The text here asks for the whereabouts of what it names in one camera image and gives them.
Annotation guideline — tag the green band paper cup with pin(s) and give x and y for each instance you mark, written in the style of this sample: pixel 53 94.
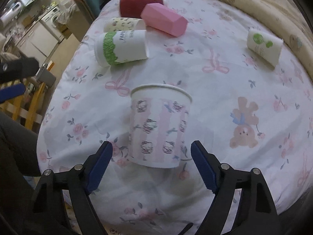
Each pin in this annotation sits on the green band paper cup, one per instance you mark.
pixel 119 47

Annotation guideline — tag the white kitchen cabinet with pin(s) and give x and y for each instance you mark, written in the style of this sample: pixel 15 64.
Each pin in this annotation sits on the white kitchen cabinet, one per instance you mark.
pixel 37 42

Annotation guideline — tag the white washing machine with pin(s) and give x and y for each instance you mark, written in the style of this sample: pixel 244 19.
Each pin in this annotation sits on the white washing machine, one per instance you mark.
pixel 49 22

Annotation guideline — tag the Hello Kitty paper cup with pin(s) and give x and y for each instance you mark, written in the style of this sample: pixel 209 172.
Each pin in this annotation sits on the Hello Kitty paper cup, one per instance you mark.
pixel 158 122

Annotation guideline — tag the green tree paper cup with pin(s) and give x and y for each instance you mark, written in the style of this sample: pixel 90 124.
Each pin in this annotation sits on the green tree paper cup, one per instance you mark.
pixel 266 45

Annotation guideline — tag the pink faceted cup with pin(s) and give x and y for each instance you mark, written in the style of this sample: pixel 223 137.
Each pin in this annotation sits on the pink faceted cup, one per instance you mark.
pixel 164 19

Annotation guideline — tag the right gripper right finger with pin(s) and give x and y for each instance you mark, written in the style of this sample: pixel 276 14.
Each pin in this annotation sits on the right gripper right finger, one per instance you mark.
pixel 256 212

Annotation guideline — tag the cream patterned paper cup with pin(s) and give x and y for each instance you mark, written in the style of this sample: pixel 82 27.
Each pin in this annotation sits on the cream patterned paper cup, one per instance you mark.
pixel 124 24

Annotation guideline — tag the yellow wooden chair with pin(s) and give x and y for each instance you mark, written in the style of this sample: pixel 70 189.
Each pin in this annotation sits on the yellow wooden chair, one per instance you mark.
pixel 24 108

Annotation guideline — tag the cream bear print duvet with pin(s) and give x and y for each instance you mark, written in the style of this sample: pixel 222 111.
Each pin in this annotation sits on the cream bear print duvet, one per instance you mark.
pixel 285 20

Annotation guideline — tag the white floral bed sheet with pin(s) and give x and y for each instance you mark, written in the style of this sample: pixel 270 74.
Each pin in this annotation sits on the white floral bed sheet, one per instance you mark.
pixel 239 80

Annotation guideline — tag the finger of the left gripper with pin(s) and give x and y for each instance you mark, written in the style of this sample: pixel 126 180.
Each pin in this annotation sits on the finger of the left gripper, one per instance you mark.
pixel 18 69
pixel 12 92

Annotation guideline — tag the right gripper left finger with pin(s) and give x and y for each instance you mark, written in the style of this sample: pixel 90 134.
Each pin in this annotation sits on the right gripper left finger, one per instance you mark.
pixel 48 211

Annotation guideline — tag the dark red paper cup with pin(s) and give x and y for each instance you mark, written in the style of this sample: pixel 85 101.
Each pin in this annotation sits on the dark red paper cup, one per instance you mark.
pixel 134 8

